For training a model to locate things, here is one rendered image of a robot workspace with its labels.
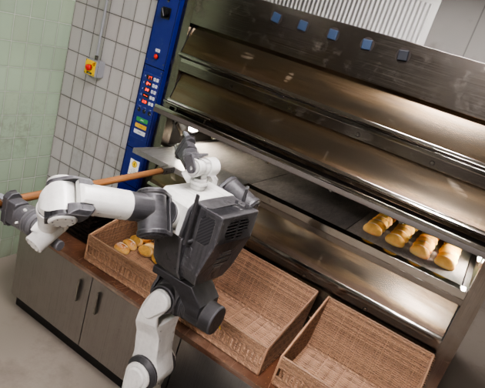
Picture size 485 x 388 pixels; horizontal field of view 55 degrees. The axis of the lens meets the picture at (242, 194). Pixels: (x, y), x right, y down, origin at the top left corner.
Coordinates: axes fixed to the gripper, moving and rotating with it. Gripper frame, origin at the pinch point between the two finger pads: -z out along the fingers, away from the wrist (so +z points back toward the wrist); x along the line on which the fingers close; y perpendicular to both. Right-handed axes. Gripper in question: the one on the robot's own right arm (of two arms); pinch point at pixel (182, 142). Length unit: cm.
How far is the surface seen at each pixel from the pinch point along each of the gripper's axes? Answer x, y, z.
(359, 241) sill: -7, 83, 50
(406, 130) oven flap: -61, 69, 39
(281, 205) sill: 7, 62, 14
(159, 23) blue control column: -27, -3, -85
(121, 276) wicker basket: 79, 8, 7
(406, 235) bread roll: -18, 112, 49
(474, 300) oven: -21, 109, 96
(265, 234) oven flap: 25, 64, 15
